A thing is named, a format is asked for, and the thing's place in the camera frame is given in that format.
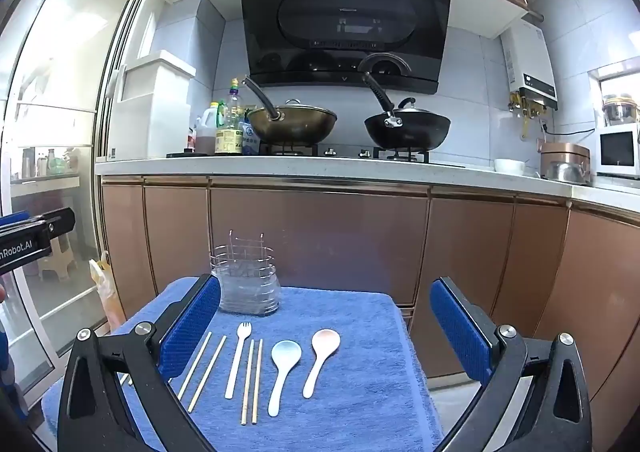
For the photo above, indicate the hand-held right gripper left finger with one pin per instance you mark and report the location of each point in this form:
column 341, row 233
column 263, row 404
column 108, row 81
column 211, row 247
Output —
column 190, row 327

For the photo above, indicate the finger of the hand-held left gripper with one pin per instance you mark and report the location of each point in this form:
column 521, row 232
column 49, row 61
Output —
column 60, row 223

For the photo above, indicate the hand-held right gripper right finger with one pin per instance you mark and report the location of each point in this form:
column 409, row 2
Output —
column 462, row 327

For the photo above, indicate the bamboo chopstick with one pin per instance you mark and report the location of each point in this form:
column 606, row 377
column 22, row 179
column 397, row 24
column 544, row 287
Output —
column 195, row 366
column 247, row 382
column 257, row 382
column 207, row 374

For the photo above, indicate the white fork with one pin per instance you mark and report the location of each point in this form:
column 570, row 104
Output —
column 235, row 367

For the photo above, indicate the light blue spoon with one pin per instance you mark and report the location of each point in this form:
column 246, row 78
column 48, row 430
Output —
column 286, row 354

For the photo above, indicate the beige plastic stool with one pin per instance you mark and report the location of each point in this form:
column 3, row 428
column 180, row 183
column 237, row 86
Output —
column 60, row 262

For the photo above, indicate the translucent plastic bag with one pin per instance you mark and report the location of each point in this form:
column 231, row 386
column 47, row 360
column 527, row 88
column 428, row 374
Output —
column 107, row 292

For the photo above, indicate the blue terry towel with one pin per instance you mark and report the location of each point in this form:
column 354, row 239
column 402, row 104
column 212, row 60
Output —
column 360, row 382

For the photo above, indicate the sliding glass door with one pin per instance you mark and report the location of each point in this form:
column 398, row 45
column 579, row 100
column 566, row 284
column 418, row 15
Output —
column 65, row 81

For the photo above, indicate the white bowl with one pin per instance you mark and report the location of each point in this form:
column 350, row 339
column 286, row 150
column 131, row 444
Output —
column 509, row 166

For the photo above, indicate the white plastic jug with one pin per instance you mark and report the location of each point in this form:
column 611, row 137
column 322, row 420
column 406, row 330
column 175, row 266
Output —
column 205, row 131

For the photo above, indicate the tall cooking oil bottle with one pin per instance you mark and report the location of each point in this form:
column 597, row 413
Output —
column 229, row 136

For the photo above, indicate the blue seasoning packet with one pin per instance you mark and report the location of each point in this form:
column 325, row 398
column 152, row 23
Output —
column 250, row 139

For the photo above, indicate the black wok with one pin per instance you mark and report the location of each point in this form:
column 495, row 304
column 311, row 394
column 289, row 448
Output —
column 405, row 134

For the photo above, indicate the copper rice cooker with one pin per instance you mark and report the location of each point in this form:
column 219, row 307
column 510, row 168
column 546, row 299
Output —
column 565, row 150

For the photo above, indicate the black gas stove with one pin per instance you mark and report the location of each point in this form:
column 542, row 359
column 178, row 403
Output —
column 345, row 150

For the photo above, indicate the steel wok lid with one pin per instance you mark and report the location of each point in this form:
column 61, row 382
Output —
column 415, row 112

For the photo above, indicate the brass wok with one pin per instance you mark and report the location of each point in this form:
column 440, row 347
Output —
column 295, row 129

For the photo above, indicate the white microwave oven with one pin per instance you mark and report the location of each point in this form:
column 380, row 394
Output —
column 617, row 149

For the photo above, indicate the glass wok lid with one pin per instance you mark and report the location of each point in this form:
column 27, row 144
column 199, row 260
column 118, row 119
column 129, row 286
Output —
column 305, row 107

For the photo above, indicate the glass jar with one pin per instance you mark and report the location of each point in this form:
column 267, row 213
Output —
column 617, row 110

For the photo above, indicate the white water heater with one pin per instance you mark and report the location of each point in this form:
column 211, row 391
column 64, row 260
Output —
column 530, row 56

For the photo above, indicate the black range hood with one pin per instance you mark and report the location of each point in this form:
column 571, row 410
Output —
column 345, row 21

